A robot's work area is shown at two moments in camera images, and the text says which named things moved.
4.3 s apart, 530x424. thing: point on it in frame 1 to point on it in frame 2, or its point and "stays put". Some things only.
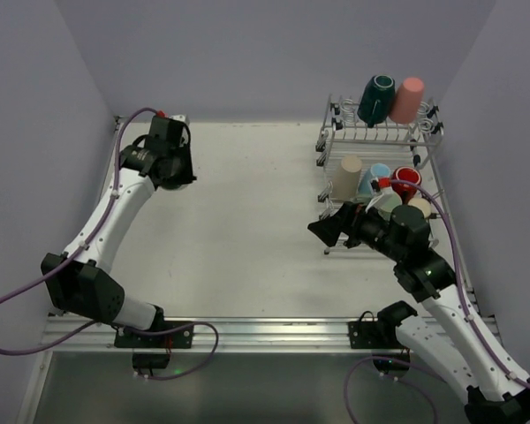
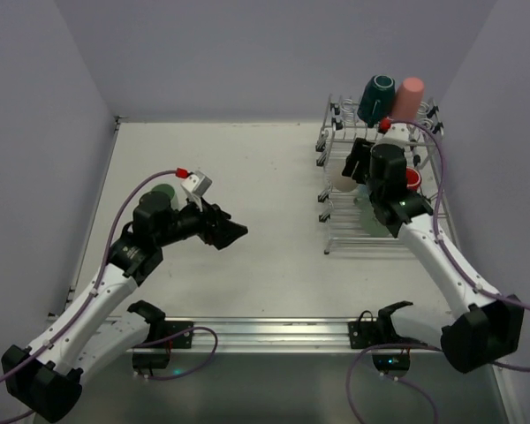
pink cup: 406,101 stays put
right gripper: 349,225 to 356,161
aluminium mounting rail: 252,336 stays put
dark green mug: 377,100 stays put
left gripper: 183,170 to 212,223
